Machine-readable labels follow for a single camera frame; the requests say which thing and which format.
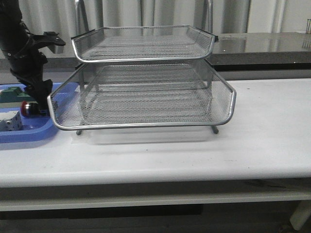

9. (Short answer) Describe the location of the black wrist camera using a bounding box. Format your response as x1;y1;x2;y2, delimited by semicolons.
33;31;66;54

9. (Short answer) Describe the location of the grey wire rack frame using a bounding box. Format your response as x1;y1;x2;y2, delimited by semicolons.
74;0;219;135

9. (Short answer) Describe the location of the blue plastic tray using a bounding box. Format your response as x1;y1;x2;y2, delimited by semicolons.
0;82;81;144

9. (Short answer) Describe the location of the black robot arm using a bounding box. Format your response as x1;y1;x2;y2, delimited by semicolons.
0;0;52;111

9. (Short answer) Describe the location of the mesh tray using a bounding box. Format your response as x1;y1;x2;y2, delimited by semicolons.
48;59;236;131
71;25;218;63

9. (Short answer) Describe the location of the green relay module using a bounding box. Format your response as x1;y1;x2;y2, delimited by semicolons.
0;86;35;108

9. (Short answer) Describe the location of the white curtain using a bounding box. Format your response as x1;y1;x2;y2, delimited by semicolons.
19;0;311;57

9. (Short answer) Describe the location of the red emergency push button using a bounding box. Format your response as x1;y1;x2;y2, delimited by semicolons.
20;100;59;117

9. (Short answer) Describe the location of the white circuit breaker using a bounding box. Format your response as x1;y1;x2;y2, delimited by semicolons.
0;111;23;132

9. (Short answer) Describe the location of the grey stone counter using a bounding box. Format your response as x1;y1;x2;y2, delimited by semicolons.
0;33;311;81

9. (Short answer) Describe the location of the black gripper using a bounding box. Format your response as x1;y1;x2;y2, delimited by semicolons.
9;37;52;110

